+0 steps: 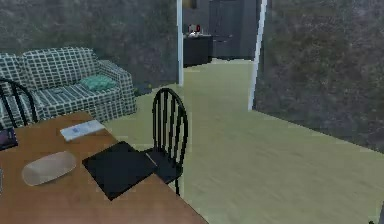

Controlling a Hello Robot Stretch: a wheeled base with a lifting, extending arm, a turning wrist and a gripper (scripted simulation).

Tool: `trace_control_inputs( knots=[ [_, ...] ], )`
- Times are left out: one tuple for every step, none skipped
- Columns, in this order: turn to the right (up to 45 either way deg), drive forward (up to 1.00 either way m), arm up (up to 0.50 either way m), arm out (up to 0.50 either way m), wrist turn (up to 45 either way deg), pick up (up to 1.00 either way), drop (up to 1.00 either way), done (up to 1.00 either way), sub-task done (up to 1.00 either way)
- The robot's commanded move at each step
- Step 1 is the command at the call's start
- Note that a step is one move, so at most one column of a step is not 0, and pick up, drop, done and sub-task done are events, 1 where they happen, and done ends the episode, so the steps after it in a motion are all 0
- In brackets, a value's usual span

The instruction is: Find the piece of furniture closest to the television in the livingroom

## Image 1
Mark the green white checked sofa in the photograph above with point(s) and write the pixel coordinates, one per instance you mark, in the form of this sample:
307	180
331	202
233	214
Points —
63	71

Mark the white book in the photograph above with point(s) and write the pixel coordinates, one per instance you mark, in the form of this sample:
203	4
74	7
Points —
81	129

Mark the red white small object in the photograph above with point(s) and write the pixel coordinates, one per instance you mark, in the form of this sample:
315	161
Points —
194	29

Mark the dark grey tall cupboard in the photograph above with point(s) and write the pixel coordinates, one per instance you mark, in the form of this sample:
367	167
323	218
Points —
230	30

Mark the black spindle-back chair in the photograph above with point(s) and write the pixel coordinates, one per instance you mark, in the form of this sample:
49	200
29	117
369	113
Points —
20	100
168	133

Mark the dark purple book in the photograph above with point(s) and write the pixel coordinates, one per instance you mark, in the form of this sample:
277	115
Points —
6	138

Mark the brown wooden table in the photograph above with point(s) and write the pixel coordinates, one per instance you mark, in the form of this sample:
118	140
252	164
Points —
76	186

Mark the pale oval dish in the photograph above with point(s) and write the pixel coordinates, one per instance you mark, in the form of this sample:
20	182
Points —
49	167

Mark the black low cabinet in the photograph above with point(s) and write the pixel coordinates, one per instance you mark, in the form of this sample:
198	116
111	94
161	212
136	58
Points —
197	50

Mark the teal cushion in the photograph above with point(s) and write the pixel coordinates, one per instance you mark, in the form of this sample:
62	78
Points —
97	82

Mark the black closed laptop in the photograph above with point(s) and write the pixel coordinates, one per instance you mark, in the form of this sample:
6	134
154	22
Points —
118	168

